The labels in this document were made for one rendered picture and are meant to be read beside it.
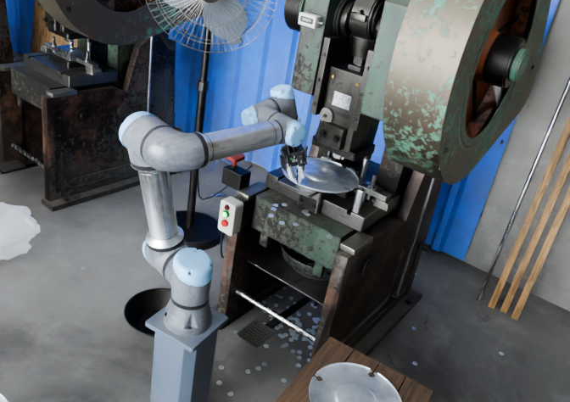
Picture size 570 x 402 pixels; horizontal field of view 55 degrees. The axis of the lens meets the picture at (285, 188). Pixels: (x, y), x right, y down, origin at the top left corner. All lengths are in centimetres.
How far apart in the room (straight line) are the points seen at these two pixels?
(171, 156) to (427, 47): 70
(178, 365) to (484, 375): 140
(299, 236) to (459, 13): 100
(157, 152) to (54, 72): 185
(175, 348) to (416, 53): 110
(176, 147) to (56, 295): 136
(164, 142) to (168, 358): 72
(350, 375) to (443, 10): 112
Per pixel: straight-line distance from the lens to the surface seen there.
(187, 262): 163
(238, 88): 388
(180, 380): 183
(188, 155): 141
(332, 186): 198
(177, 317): 171
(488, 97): 211
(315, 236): 200
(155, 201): 160
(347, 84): 197
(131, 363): 228
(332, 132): 199
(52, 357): 233
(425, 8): 150
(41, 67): 331
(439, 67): 147
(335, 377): 183
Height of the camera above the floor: 161
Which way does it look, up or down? 26 degrees down
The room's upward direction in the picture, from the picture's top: 10 degrees clockwise
